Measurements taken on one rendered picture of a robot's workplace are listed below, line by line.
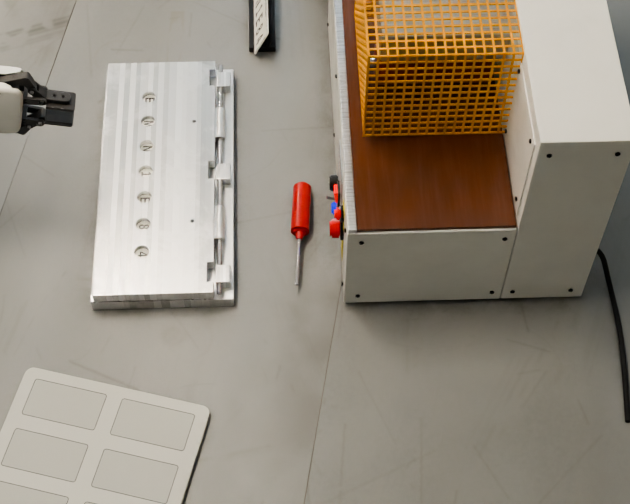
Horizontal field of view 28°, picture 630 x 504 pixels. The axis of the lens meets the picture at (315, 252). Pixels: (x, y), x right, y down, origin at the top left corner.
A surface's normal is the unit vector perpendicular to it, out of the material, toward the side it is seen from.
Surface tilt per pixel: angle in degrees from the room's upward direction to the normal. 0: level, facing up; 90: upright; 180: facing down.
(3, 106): 89
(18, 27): 0
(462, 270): 90
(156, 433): 0
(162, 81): 0
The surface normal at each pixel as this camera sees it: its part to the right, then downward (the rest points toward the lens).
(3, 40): 0.00, -0.54
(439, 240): 0.04, 0.84
